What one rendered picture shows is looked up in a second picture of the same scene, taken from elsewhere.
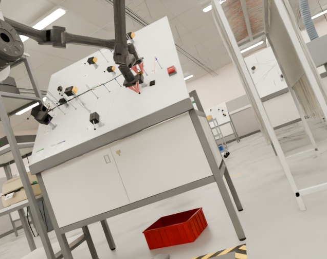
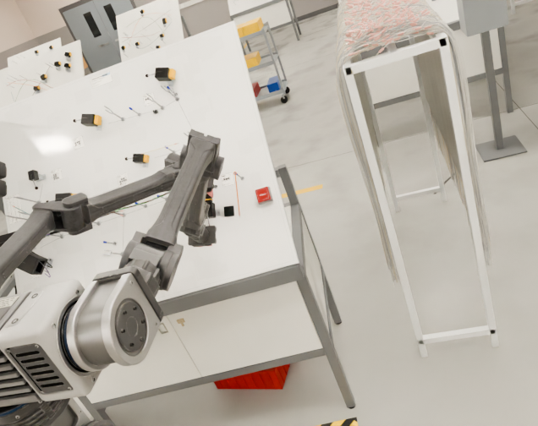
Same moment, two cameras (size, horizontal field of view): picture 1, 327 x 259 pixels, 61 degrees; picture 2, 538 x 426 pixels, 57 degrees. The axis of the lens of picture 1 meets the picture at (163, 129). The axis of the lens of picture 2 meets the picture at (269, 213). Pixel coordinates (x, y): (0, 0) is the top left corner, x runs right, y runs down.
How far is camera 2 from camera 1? 1.28 m
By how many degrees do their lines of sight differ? 32
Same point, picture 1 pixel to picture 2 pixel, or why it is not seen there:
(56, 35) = (76, 220)
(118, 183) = (183, 356)
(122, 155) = (188, 324)
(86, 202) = (132, 376)
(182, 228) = (267, 375)
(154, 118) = (242, 289)
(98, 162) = not seen: hidden behind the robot
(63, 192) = not seen: hidden behind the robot
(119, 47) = (193, 224)
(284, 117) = (398, 87)
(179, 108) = (282, 278)
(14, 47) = not seen: outside the picture
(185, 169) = (285, 342)
